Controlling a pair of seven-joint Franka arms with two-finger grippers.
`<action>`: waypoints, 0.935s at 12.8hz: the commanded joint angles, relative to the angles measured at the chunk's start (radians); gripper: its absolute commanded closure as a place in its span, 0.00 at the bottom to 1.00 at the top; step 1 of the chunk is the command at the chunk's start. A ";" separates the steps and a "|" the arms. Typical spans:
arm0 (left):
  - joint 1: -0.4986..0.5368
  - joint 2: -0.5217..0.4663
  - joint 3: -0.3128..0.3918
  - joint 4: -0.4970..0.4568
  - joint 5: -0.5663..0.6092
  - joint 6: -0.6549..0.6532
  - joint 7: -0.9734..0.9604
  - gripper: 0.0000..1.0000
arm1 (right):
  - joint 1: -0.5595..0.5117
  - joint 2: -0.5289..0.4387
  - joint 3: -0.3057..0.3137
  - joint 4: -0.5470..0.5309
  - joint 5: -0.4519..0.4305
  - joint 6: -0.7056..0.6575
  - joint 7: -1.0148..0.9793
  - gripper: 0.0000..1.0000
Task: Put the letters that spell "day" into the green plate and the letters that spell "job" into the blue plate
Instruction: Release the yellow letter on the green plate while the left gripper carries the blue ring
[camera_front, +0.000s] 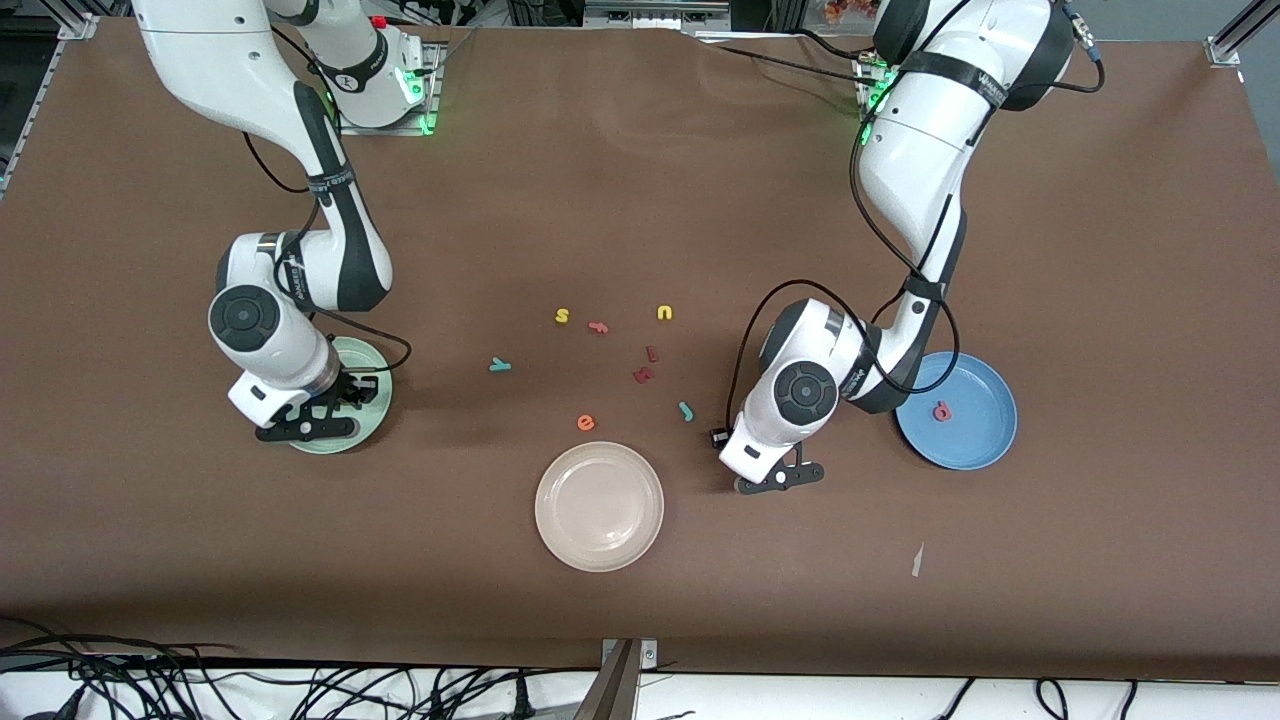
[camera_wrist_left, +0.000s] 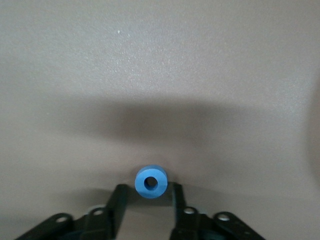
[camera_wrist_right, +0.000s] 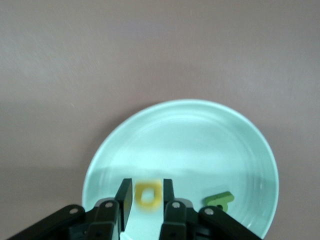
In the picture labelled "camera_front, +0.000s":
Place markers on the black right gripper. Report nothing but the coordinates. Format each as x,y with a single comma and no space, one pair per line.
346,386

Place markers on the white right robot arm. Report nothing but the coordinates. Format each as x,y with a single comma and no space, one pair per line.
220,60

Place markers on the green plate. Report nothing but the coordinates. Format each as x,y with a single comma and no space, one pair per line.
335,447

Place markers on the small grey paper scrap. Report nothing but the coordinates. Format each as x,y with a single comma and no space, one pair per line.
917,562

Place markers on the blue plate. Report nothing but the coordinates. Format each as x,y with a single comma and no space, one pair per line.
970,430

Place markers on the beige plate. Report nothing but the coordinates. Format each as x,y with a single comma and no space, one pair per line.
599,506

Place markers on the grey metal strut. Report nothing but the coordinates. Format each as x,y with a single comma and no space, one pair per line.
612,690

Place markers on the brown table cover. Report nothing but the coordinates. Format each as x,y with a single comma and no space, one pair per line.
640,200

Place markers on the orange leafy object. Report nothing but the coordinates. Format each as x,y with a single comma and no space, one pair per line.
850,8

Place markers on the silver metal box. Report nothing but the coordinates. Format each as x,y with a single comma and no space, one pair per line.
655,12

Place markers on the silver table edge bracket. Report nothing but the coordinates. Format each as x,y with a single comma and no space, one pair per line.
648,655

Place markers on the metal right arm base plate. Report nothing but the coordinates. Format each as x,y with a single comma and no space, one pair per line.
430,100

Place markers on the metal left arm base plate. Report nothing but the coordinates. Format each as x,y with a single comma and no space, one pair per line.
862,105

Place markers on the aluminium frame profile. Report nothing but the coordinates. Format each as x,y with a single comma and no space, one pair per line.
1235,40
40,95

